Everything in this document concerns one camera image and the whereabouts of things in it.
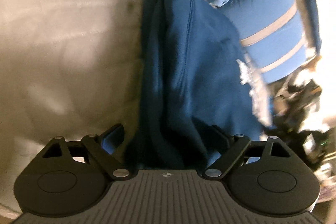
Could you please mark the grey quilted bedspread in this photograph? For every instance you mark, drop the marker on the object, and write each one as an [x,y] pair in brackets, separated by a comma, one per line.
[65,56]

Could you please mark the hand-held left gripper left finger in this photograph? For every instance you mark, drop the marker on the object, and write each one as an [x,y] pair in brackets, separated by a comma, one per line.
[108,140]

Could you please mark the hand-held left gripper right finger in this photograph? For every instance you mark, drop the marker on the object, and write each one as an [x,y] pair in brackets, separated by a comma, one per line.
[223,140]

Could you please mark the brown plush toy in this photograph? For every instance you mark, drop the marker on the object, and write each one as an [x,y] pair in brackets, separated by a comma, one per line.
[313,64]

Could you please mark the dark blue t-shirt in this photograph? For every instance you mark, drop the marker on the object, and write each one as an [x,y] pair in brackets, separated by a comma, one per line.
[204,69]

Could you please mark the black bag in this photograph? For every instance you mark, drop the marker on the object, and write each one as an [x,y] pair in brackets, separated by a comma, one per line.
[296,100]

